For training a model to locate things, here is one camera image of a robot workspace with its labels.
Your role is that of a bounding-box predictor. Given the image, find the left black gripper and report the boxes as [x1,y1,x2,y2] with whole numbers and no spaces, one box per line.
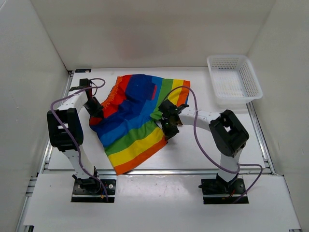
[84,96,104,119]

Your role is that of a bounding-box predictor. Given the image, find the rainbow striped shorts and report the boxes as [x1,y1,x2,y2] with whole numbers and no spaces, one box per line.
[89,74,191,175]

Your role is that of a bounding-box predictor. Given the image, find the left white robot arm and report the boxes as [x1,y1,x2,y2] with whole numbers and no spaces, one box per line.
[47,78,105,193]

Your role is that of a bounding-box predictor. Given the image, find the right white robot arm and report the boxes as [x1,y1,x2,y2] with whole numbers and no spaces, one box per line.
[158,100,249,193]

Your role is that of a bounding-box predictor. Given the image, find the white plastic basket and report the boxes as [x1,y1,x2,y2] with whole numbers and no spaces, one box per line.
[207,55,263,108]

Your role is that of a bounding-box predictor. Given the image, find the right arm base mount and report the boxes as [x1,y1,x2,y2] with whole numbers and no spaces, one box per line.
[198,176,249,204]

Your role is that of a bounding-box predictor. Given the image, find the aluminium front rail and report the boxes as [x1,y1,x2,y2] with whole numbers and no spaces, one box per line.
[43,167,272,175]

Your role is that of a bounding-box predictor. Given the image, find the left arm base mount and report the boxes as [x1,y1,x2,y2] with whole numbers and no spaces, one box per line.
[71,174,116,203]

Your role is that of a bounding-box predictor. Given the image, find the aluminium left side rail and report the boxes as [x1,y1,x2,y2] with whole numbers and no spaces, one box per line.
[14,69,74,232]

